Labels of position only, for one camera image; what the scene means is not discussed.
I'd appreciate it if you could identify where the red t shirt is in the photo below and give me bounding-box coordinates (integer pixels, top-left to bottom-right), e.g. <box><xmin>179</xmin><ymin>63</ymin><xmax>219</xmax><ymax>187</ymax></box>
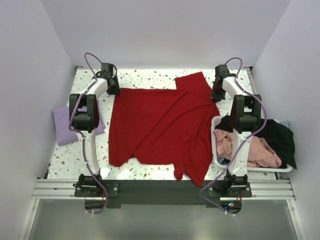
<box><xmin>108</xmin><ymin>72</ymin><xmax>220</xmax><ymax>186</ymax></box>

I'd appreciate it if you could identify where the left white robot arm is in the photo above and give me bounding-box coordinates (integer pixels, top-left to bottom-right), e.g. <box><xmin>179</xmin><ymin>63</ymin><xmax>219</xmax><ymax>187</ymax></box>
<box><xmin>68</xmin><ymin>63</ymin><xmax>121</xmax><ymax>176</ymax></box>

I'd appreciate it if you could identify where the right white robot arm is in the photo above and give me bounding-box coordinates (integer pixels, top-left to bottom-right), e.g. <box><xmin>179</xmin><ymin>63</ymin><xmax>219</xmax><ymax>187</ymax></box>
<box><xmin>211</xmin><ymin>64</ymin><xmax>262</xmax><ymax>177</ymax></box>

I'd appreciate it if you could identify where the white laundry basket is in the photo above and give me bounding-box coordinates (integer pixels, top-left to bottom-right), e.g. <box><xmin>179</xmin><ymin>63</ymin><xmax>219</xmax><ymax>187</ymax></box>
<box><xmin>211</xmin><ymin>116</ymin><xmax>293</xmax><ymax>173</ymax></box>

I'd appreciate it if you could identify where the dark blue garment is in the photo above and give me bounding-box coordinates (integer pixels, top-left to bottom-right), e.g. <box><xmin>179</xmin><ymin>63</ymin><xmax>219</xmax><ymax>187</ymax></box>
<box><xmin>217</xmin><ymin>155</ymin><xmax>230</xmax><ymax>166</ymax></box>

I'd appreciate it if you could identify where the pink t shirt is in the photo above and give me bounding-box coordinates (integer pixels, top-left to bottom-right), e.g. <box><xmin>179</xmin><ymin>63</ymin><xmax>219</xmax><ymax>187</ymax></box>
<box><xmin>214</xmin><ymin>129</ymin><xmax>282</xmax><ymax>168</ymax></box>

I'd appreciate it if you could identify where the light blue garment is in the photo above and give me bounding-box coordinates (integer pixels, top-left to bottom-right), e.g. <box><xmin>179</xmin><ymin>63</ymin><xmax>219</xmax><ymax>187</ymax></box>
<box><xmin>279</xmin><ymin>120</ymin><xmax>290</xmax><ymax>129</ymax></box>

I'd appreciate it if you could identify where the black t shirt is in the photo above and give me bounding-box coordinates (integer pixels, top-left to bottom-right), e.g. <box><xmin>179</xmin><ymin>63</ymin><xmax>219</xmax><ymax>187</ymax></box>
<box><xmin>215</xmin><ymin>115</ymin><xmax>297</xmax><ymax>169</ymax></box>

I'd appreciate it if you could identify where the folded lavender t shirt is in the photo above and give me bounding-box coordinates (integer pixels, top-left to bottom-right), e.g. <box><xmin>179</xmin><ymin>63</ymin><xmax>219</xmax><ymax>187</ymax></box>
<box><xmin>51</xmin><ymin>100</ymin><xmax>107</xmax><ymax>146</ymax></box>

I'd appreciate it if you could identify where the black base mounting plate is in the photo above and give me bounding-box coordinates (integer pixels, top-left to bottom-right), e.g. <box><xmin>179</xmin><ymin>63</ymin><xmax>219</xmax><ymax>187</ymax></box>
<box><xmin>73</xmin><ymin>174</ymin><xmax>253</xmax><ymax>214</ymax></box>

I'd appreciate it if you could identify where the aluminium frame rail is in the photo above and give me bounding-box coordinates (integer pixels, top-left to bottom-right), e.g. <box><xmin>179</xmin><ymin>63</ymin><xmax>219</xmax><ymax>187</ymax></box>
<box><xmin>19</xmin><ymin>176</ymin><xmax>306</xmax><ymax>240</ymax></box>

